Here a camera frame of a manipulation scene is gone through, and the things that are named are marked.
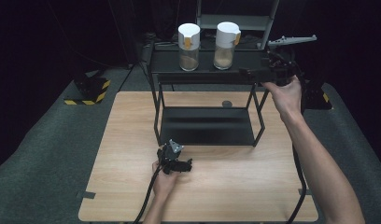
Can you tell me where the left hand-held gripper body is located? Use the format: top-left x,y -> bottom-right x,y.
156,138 -> 184,175

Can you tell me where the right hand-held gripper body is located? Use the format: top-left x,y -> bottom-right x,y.
265,35 -> 318,88

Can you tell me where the glass seasoning jar white lid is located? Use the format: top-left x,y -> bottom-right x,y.
177,22 -> 202,72
213,21 -> 242,71

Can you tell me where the black two-tier metal rack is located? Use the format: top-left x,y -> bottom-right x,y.
147,47 -> 275,148

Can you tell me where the person's left hand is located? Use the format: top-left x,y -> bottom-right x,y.
151,160 -> 181,201

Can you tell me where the person's right hand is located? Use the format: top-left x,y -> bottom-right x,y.
261,75 -> 305,121

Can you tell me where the black yellow striped stand base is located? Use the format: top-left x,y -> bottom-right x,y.
303,77 -> 333,111
63,72 -> 112,106

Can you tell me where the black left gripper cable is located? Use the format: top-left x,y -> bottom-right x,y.
133,163 -> 164,224

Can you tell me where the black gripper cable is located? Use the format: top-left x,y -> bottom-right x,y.
285,145 -> 307,224
133,163 -> 164,224

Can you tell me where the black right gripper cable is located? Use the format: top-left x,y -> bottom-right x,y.
285,145 -> 307,224

